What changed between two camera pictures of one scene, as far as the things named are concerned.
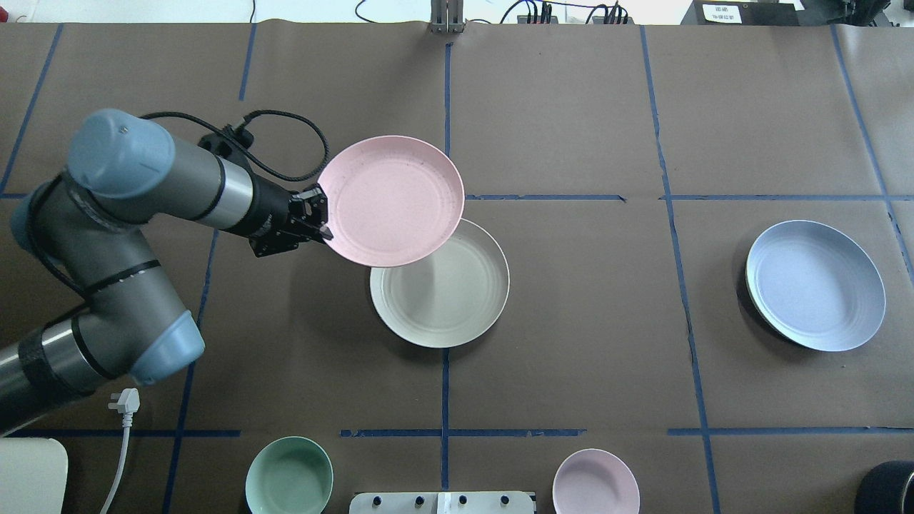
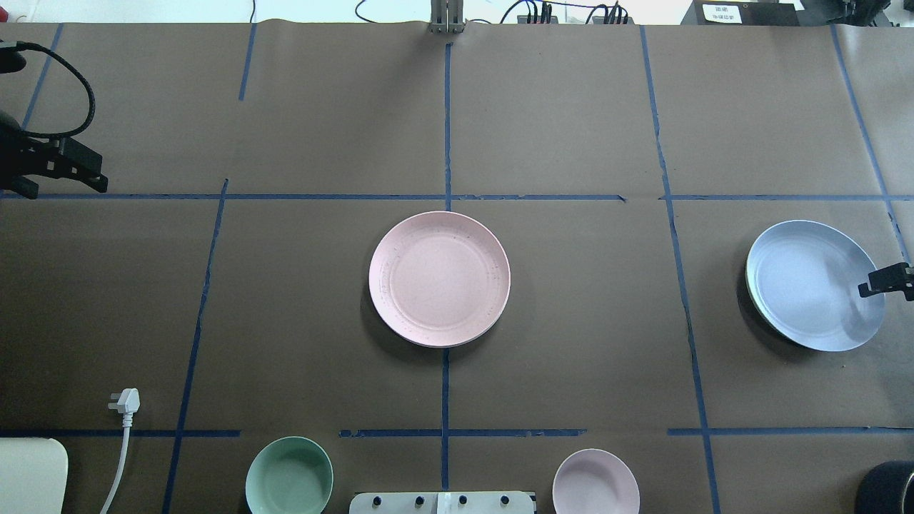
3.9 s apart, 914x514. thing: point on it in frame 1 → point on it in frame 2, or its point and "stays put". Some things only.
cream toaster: (33, 475) stays put
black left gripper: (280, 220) → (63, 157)
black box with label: (742, 12) stays put
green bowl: (292, 475) stays put
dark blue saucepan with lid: (888, 488) stays put
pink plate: (392, 200) → (439, 279)
